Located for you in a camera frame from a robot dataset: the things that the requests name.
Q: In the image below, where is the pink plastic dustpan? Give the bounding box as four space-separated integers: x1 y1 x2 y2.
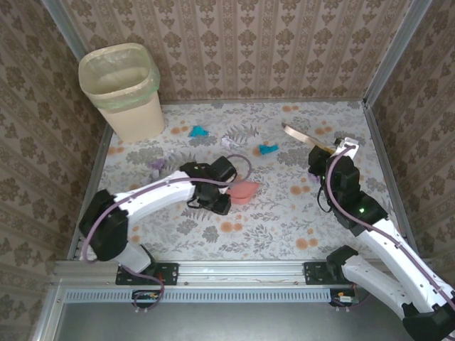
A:
226 180 261 206

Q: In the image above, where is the beige hand brush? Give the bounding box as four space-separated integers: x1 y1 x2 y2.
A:
282 121 335 153

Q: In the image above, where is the beige plastic waste bin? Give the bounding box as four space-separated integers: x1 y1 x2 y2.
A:
77 42 166 144

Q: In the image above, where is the small connector board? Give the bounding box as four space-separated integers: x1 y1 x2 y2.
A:
329 287 359 308
131 288 161 309

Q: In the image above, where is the green translucent bin liner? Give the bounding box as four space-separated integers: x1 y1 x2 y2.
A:
78 43 161 110

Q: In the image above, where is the grey steel panel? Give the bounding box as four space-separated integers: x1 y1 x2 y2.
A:
31 283 455 341

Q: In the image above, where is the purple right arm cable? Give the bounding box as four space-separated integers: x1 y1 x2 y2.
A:
326 143 455 313

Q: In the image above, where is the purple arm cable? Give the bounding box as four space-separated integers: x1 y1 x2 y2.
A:
80 153 254 264
326 143 455 313

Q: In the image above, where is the aluminium table side rail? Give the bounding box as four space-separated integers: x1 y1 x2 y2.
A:
68 124 115 262
361 101 421 259

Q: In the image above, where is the aluminium mounting rail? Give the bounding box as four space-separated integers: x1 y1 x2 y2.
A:
52 258 435 286

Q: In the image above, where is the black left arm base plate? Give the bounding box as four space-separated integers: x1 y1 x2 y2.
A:
115 261 179 287

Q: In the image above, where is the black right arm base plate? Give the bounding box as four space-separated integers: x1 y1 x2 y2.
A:
303 261 370 287

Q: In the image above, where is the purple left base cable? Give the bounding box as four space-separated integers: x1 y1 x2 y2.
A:
119 271 167 314

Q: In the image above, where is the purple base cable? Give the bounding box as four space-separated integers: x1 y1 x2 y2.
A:
119 271 167 314
336 283 373 313

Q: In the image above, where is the grey slotted cable duct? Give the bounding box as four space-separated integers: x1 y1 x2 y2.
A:
65 286 333 303

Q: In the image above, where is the aluminium frame post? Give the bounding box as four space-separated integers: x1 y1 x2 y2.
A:
41 0 92 60
362 0 434 107

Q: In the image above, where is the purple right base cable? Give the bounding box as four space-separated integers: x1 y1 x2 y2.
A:
336 283 373 313

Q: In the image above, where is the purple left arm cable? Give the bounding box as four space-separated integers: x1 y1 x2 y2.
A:
80 153 254 264

